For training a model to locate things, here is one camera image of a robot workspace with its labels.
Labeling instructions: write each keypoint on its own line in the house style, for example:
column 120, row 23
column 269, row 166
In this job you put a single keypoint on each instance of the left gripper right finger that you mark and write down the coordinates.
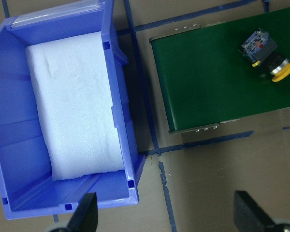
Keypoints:
column 248, row 216

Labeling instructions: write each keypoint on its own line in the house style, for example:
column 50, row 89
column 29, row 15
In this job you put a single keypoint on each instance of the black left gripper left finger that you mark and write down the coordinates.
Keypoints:
column 85, row 218

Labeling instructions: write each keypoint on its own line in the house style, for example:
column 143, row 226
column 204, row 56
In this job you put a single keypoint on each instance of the white foam pad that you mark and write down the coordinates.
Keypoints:
column 74, row 103

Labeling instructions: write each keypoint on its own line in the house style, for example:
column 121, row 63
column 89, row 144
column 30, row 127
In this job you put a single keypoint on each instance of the green conveyor belt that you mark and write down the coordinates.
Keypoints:
column 205, row 80

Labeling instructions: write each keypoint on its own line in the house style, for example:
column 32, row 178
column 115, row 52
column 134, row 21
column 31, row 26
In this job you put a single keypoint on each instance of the blue bin with foam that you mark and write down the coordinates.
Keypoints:
column 27, row 188

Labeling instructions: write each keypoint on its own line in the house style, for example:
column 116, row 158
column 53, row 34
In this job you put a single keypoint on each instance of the yellow mushroom push button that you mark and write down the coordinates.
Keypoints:
column 260, row 49

